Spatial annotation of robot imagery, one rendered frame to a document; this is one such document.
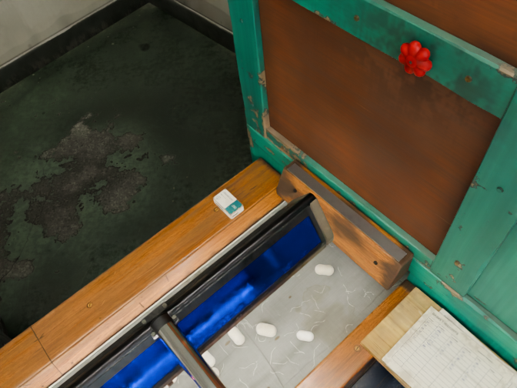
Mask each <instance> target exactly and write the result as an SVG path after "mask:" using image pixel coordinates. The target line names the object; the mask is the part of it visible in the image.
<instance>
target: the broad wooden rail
mask: <svg viewBox="0 0 517 388"><path fill-rule="evenodd" d="M280 178H281V174H280V173H279V172H278V171H276V170H275V169H274V168H273V167H271V166H270V165H269V164H268V163H267V162H266V161H265V160H264V159H262V158H261V157H260V158H259V159H257V160H255V161H254V162H253V163H252V164H251V165H249V166H248V167H246V168H245V169H243V170H242V171H241V172H240V173H238V174H237V175H236V176H234V177H232V178H231V179H230V180H229V181H227V182H226V183H225V184H223V185H222V186H220V187H219V188H217V189H216V190H215V191H214V192H212V193H211V194H210V195H208V196H206V197H205V198H204V199H203V200H202V201H200V202H199V203H197V204H196V205H194V206H193V207H192V208H191V209H189V210H188V211H187V212H185V213H184V214H182V215H181V216H179V217H178V218H177V219H176V220H174V221H173V222H171V223H170V224H168V225H167V226H166V227H165V228H164V229H162V230H161V231H159V232H157V233H156V234H155V235H154V236H153V237H151V238H150V239H148V240H147V241H146V242H144V243H143V244H141V245H140V246H139V247H138V248H136V249H135V250H133V251H132V252H130V253H129V254H128V255H127V256H125V257H124V258H123V259H121V260H120V261H118V262H117V263H116V264H115V265H113V266H112V267H110V268H109V269H107V270H106V271H104V272H103V273H102V274H101V275H100V276H98V277H97V278H95V279H94V280H92V281H91V282H90V283H89V284H87V285H86V286H84V287H83V288H82V289H80V290H79V291H78V292H77V293H75V294H74V295H72V296H71V297H69V298H68V299H67V300H66V301H64V302H63V303H61V304H60V305H59V306H57V307H56V308H54V309H53V310H52V311H51V312H49V313H48V314H46V315H45V316H43V317H42V318H41V319H40V320H38V321H37V322H36V323H34V324H33V325H31V326H30V327H29V328H28V329H26V330H25V331H23V332H22V333H20V334H19V335H18V336H16V337H15V338H14V339H12V340H11V341H10V342H8V343H7V344H5V345H4V346H3V347H2V348H0V388H49V387H50V386H51V385H52V384H54V383H55V382H56V381H58V380H59V379H60V378H62V377H63V376H64V375H65V374H66V373H68V372H69V371H70V370H72V369H73V368H74V367H75V366H77V365H78V364H79V363H80V362H81V361H83V360H84V359H85V358H87V357H88V356H89V355H91V354H92V353H93V352H95V351H96V350H97V349H98V348H99V347H100V346H102V345H103V344H104V343H106V342H107V341H108V340H110V339H111V338H112V337H113V336H114V335H115V334H117V333H118V332H120V331H121V330H122V329H124V328H125V327H126V326H127V325H128V324H130V323H131V322H132V321H133V320H134V319H136V318H137V317H139V316H140V315H141V314H143V313H144V312H145V311H146V310H147V309H148V308H150V307H151V306H152V305H154V304H155V303H157V302H158V301H159V300H160V299H161V298H162V297H163V296H165V295H166V294H167V293H169V292H170V291H171V290H173V289H174V288H175V287H176V286H177V285H179V284H180V283H181V282H183V281H184V280H185V279H187V278H188V277H189V276H190V275H191V274H193V273H194V272H195V271H196V270H198V269H199V268H200V267H202V266H203V265H204V264H206V263H207V262H208V261H209V260H210V259H212V258H213V257H214V256H216V255H217V254H218V253H220V252H221V251H222V250H223V249H224V248H225V247H226V246H228V245H229V244H231V243H232V242H233V241H235V240H236V239H237V238H238V237H240V235H242V234H243V233H244V232H246V231H247V230H248V229H250V228H251V227H252V226H254V225H255V224H256V223H257V222H258V221H259V220H261V219H262V218H263V217H265V216H266V215H268V214H269V213H270V212H271V211H272V210H273V209H275V208H276V207H277V206H279V205H280V204H281V203H283V202H284V201H285V200H284V199H282V198H281V197H280V196H279V195H277V192H276V188H277V186H278V183H279V180H280ZM224 189H227V190H228V191H229V192H230V193H231V194H232V195H233V196H234V197H235V198H236V199H237V200H238V201H239V202H240V203H241V204H242V205H243V207H244V210H243V211H242V212H240V213H239V214H238V215H237V216H236V217H235V218H233V219H230V218H229V217H228V216H227V215H226V214H225V213H224V212H223V211H222V210H221V209H220V208H219V207H218V206H217V205H216V204H215V203H214V199H213V197H215V196H216V195H218V194H219V193H220V192H221V191H223V190H224Z"/></svg>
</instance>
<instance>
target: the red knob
mask: <svg viewBox="0 0 517 388"><path fill-rule="evenodd" d="M400 51H401V53H400V55H399V62H400V63H402V64H403V65H405V66H404V69H405V71H406V72H407V73H408V74H412V73H414V74H415V75H416V76H418V77H422V76H424V75H425V73H426V72H427V71H429V70H430V69H431V68H432V62H431V60H429V57H430V51H429V50H428V49H427V48H422V46H421V43H420V42H418V41H412V42H410V44H409V43H407V42H406V43H403V44H402V45H401V47H400Z"/></svg>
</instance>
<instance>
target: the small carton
mask: <svg viewBox="0 0 517 388"><path fill-rule="evenodd" d="M213 199H214V203H215V204H216V205H217V206H218V207H219V208H220V209H221V210H222V211H223V212H224V213H225V214H226V215H227V216H228V217H229V218H230V219H233V218H235V217H236V216H237V215H238V214H239V213H240V212H242V211H243V210H244V207H243V205H242V204H241V203H240V202H239V201H238V200H237V199H236V198H235V197H234V196H233V195H232V194H231V193H230V192H229V191H228V190H227V189H224V190H223V191H221V192H220V193H219V194H218V195H216V196H215V197H213Z"/></svg>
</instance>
